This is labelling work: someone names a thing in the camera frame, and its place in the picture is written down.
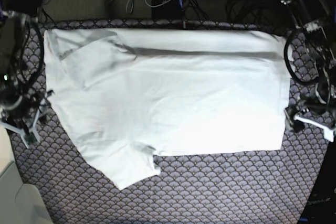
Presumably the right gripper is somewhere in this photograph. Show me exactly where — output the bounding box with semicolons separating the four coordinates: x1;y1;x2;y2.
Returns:
1;90;54;147

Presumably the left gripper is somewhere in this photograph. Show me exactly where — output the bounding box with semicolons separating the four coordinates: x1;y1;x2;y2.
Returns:
284;98;335;142

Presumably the white T-shirt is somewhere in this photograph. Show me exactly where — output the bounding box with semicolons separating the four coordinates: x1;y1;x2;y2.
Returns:
44;28;290;190

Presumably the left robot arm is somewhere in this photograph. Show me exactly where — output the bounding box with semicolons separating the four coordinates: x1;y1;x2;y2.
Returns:
281;0;335;142

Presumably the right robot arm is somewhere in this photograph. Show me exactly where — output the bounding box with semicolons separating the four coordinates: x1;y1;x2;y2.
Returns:
1;0;51;147

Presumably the patterned fan-print tablecloth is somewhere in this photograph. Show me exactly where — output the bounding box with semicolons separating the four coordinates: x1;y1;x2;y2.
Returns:
0;18;336;224

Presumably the white plastic bin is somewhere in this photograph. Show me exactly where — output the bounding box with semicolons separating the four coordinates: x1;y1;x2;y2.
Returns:
1;162;53;223

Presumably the black computer case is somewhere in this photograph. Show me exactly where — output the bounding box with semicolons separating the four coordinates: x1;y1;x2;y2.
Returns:
298;142;335;223

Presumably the red black table clamp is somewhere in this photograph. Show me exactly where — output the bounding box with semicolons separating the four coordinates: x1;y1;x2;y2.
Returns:
181;20;187;29

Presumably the black box under table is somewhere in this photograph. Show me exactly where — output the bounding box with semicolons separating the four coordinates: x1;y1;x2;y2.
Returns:
151;0;182;19

